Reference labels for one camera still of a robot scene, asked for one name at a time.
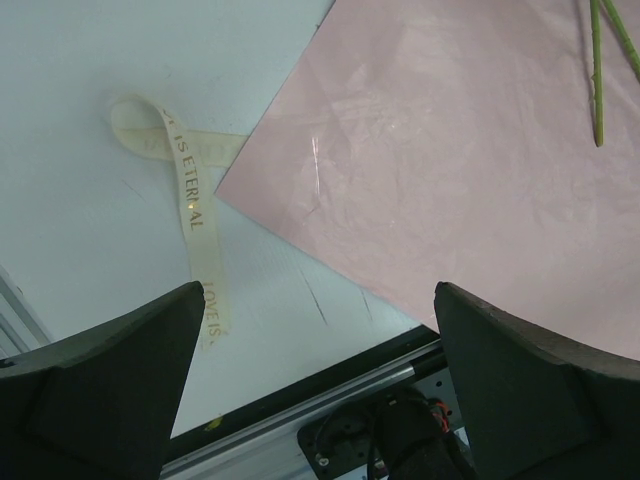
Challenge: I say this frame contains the left aluminium frame post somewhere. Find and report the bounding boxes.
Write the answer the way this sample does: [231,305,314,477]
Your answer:
[0,268,52,359]

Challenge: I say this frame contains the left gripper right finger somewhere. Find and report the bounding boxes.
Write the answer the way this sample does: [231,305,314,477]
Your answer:
[434,282,639,479]

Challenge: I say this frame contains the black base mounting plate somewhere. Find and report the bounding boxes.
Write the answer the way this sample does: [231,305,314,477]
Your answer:
[164,327,468,479]

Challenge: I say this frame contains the aluminium extrusion rail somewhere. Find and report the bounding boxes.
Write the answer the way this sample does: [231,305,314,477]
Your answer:
[160,341,442,480]

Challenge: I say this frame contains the cream printed ribbon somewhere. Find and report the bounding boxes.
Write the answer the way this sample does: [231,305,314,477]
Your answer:
[110,94,247,350]

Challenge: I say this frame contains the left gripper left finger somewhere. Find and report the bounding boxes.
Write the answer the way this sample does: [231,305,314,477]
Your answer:
[1,281,204,479]

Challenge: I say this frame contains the pink flowers with green leaves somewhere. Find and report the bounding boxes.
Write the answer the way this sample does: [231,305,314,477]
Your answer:
[589,0,639,147]

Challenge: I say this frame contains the purple wrapping paper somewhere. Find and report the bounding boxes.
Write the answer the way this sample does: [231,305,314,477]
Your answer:
[217,1,639,358]

